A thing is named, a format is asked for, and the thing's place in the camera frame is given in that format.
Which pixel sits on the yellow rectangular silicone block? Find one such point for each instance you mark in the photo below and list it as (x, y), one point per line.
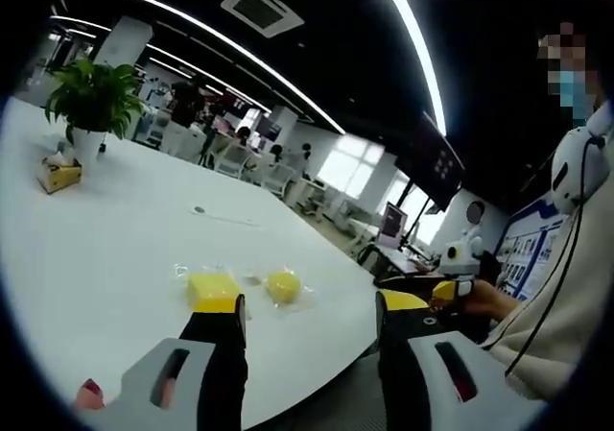
(211, 289)

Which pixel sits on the pink lit desktop monitor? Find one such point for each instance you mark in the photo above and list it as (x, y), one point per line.
(393, 223)

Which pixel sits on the white chest-worn device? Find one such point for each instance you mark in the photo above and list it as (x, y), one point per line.
(568, 172)

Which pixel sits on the white square pillar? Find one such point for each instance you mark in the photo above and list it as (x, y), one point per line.
(122, 42)

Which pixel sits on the yellow square packet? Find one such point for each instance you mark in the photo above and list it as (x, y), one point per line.
(180, 273)

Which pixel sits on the blue and white wall poster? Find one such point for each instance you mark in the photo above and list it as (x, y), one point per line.
(532, 253)

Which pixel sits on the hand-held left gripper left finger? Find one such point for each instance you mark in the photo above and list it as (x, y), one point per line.
(201, 383)

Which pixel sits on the ceiling air conditioner vent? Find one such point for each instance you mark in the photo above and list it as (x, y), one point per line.
(261, 7)

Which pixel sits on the large black hanging screen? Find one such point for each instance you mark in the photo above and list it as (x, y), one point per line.
(434, 160)

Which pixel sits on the white office chair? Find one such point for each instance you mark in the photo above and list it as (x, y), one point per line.
(232, 160)

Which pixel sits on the person's right hand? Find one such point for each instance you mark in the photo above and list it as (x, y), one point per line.
(496, 301)

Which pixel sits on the yellow round silicone block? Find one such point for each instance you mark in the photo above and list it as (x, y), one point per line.
(283, 287)

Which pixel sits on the person's left hand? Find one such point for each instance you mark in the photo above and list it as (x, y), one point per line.
(90, 395)

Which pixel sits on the bright window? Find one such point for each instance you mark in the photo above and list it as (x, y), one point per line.
(352, 167)

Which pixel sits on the green potted plant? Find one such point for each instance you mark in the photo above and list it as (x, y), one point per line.
(93, 100)

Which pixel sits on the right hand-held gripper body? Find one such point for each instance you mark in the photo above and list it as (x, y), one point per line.
(458, 258)

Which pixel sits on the long curved ceiling light strip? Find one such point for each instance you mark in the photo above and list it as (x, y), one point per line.
(417, 42)

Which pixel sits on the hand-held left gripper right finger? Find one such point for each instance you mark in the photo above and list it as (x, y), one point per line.
(412, 383)

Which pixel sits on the person's cream sweater torso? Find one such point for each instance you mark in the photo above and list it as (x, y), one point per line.
(597, 239)

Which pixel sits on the straight ceiling light strip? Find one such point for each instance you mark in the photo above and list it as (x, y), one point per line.
(240, 49)

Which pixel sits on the yellow tissue box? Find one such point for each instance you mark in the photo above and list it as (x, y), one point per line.
(57, 174)

